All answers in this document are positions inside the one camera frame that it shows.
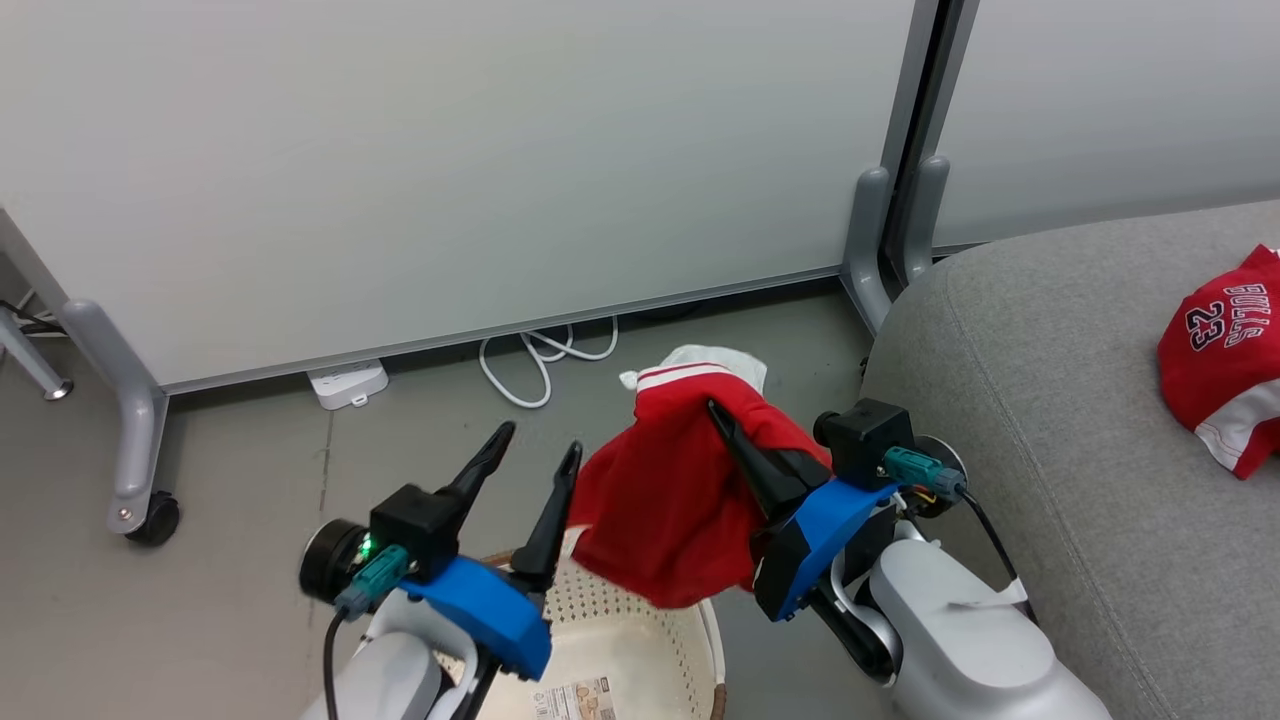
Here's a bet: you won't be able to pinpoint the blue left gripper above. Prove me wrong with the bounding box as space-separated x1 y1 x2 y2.
398 420 584 683

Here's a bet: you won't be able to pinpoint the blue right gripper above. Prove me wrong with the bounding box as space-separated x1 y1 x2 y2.
708 399 901 623

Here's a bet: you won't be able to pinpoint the red shorts with white trim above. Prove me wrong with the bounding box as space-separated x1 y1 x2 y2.
565 362 836 611

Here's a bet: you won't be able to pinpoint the grey fabric sofa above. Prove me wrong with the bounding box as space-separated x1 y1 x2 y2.
860 200 1280 720

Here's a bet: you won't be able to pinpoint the white cloth piece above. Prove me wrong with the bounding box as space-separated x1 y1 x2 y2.
618 344 769 396

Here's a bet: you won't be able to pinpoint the white perforated laundry basket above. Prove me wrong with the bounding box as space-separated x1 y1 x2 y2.
430 528 729 720

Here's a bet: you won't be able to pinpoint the white power strip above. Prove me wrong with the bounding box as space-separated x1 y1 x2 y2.
306 360 390 411

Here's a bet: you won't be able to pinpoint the printed paper label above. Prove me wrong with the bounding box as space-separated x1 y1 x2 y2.
530 677 617 720

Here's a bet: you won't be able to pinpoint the large white partition panel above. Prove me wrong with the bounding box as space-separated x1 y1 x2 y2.
0 0 946 396

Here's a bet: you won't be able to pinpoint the black caster wheel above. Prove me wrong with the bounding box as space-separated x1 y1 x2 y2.
128 492 183 547

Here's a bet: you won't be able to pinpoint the grey partition foot with caster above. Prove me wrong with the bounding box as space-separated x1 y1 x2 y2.
55 298 171 536

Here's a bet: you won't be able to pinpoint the red Bulls 23 jersey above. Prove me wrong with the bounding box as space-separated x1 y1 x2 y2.
1157 243 1280 481

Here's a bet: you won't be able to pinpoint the grey metal leg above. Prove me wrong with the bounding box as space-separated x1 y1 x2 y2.
0 305 74 401

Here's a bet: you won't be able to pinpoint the black cable with teal connector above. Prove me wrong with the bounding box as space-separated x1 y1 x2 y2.
882 447 1021 591
322 545 411 720

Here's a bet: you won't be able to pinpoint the white looped power cable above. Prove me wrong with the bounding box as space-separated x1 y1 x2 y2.
478 315 621 409

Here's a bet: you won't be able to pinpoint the thin black floor cable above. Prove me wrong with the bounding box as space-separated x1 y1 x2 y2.
0 295 66 336

